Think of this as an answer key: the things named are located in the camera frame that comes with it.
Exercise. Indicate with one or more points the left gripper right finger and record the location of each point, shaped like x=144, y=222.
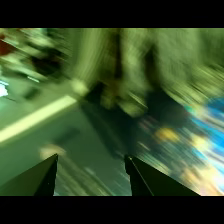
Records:
x=150, y=181

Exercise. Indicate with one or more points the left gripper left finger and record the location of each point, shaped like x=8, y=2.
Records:
x=36, y=180

